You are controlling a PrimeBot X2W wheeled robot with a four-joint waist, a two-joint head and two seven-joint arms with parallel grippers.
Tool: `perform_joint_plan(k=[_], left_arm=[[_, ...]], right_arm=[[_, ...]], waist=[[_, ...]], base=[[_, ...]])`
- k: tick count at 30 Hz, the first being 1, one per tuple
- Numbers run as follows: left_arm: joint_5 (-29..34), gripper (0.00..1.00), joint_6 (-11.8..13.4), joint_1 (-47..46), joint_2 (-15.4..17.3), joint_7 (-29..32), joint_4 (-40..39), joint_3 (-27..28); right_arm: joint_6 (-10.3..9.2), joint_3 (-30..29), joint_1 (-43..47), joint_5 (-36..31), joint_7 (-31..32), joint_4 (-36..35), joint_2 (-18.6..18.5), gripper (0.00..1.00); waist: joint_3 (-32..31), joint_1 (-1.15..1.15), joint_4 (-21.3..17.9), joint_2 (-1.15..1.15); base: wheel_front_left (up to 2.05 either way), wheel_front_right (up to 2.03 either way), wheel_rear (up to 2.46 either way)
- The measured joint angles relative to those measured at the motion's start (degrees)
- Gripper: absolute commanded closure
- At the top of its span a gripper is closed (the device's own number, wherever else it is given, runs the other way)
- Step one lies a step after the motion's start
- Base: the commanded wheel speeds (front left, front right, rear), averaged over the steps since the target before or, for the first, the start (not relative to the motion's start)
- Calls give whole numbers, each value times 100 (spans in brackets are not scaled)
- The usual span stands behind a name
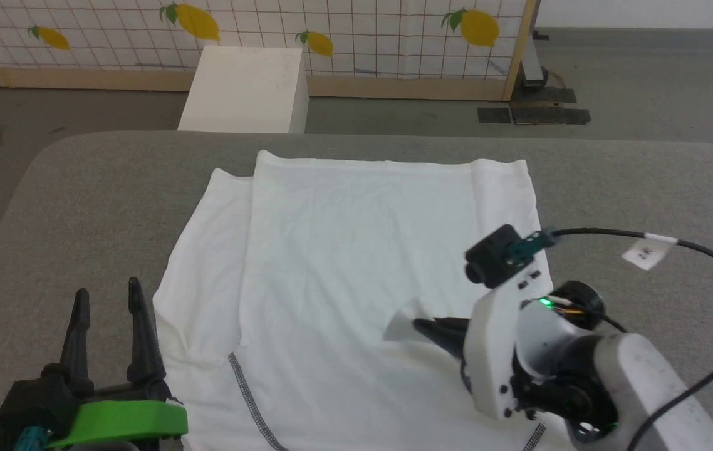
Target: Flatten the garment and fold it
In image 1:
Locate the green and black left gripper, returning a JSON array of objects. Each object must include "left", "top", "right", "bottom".
[{"left": 42, "top": 277, "right": 189, "bottom": 451}]

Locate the white cube box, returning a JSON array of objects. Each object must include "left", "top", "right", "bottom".
[{"left": 178, "top": 45, "right": 309, "bottom": 134}]

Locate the lemon print tiled wall panel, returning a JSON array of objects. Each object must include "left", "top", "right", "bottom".
[{"left": 0, "top": 0, "right": 539, "bottom": 102}]

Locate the black floor plate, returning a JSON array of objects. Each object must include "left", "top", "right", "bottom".
[{"left": 512, "top": 106, "right": 592, "bottom": 126}]

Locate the white cable label tag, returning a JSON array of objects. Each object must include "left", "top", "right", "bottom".
[{"left": 621, "top": 233, "right": 678, "bottom": 271}]

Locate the white garment with stitched hem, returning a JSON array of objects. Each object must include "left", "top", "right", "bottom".
[{"left": 153, "top": 149, "right": 573, "bottom": 451}]

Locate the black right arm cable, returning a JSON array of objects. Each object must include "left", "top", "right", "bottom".
[{"left": 548, "top": 229, "right": 713, "bottom": 451}]

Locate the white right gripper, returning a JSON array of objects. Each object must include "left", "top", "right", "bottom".
[{"left": 413, "top": 266, "right": 558, "bottom": 420}]

